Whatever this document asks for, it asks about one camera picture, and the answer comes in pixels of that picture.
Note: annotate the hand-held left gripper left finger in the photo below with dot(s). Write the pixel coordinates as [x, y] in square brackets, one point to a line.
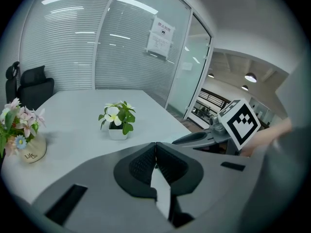
[97, 183]

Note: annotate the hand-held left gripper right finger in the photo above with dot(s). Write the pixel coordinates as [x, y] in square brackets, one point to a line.
[218, 183]

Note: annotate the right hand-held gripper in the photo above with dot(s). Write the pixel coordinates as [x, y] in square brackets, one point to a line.
[243, 125]

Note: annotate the person's right forearm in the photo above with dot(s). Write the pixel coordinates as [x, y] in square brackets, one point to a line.
[267, 135]

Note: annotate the black metal railing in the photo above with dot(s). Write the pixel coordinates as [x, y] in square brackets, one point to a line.
[216, 96]

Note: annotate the round ceiling lamp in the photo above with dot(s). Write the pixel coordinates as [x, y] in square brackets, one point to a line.
[211, 75]
[244, 88]
[250, 78]

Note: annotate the white flowers in white pot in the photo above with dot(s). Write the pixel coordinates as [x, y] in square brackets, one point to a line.
[116, 118]

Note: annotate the frosted glass door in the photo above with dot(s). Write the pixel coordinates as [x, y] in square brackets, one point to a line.
[194, 69]

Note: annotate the pink flowers in cream pot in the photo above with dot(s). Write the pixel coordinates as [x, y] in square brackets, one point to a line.
[24, 130]

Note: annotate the white paper notice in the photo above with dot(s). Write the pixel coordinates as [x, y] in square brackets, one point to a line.
[160, 38]

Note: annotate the black mesh office chair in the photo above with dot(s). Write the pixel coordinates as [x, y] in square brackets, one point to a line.
[36, 88]

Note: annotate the black high-back office chair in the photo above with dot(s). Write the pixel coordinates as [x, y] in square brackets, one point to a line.
[12, 81]

